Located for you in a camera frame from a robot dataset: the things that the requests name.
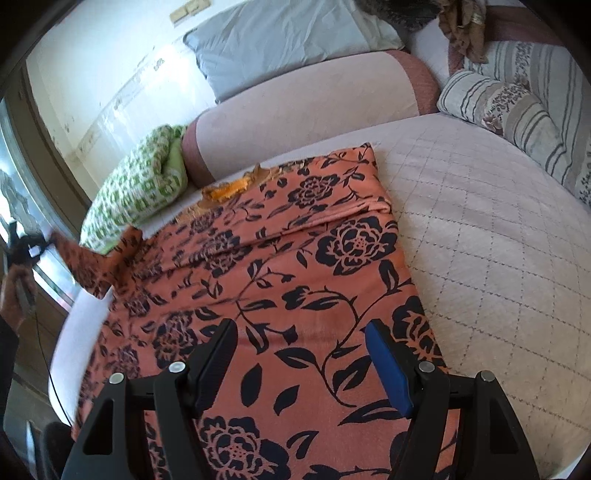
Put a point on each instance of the window with wooden frame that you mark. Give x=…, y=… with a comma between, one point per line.
x=14, y=184

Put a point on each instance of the beige wall switch plate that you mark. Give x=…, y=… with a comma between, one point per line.
x=197, y=5
x=179, y=16

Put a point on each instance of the grey pillow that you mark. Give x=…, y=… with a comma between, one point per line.
x=277, y=41

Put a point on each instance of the pink bolster cushion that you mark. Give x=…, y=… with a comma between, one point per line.
x=300, y=106

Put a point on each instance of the orange black floral cloth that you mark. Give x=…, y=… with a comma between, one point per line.
x=300, y=258

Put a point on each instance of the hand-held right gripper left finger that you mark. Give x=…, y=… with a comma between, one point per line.
x=217, y=364

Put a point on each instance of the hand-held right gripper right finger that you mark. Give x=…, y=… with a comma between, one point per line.
x=388, y=369

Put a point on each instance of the large striped floral cushion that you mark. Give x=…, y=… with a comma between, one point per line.
x=554, y=69

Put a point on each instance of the brown crumpled cloth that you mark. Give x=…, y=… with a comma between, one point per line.
x=466, y=32

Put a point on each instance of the dark furry cloth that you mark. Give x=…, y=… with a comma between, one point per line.
x=392, y=11

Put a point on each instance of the lilac quilted bed cover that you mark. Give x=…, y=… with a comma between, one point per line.
x=485, y=230

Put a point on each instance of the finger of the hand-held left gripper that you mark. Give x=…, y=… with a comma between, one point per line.
x=38, y=242

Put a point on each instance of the small striped floral cushion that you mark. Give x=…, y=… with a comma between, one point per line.
x=498, y=106

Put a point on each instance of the maroon padded bed backrest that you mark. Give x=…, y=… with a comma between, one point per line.
x=501, y=27

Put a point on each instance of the green patterned pillow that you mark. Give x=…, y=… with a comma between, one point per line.
x=138, y=184

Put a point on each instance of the person's left hand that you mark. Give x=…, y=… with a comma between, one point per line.
x=9, y=300

